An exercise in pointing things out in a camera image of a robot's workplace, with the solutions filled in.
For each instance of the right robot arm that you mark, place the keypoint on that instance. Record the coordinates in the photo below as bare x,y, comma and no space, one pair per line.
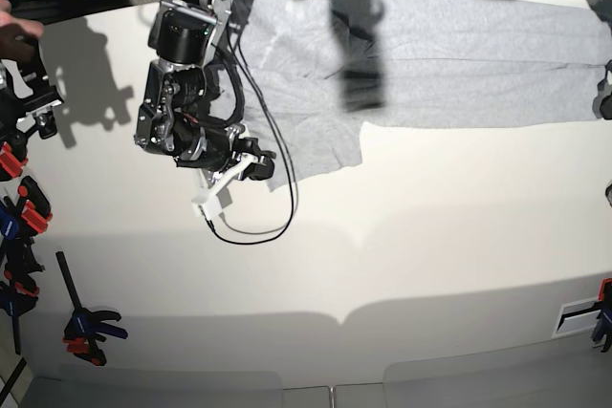
189,33

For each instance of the orange black clamp upper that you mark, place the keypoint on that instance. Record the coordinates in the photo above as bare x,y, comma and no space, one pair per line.
13,159

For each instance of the white black label card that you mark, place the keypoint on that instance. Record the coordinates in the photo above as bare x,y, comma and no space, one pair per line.
576,317

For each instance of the orange black clamp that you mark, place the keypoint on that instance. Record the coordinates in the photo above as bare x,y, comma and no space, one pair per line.
34,210
13,159

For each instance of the blue clamp right edge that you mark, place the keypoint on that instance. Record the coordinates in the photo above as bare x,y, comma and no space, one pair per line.
602,331

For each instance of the blue orange bar clamp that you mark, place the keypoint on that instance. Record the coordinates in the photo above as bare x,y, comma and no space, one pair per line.
86,329

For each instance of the blue bar clamp left edge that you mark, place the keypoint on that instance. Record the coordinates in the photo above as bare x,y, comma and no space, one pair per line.
19,291

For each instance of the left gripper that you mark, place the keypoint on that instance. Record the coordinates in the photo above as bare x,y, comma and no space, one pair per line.
602,101

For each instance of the grey T-shirt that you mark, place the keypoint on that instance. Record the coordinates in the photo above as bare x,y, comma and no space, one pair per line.
321,69

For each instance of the orange black clamp lower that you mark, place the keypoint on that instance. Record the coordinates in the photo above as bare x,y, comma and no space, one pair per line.
34,210

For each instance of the person hand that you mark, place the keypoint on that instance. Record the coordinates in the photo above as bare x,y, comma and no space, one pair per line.
14,31

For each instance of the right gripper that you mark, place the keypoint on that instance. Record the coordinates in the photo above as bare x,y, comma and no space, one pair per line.
175,120

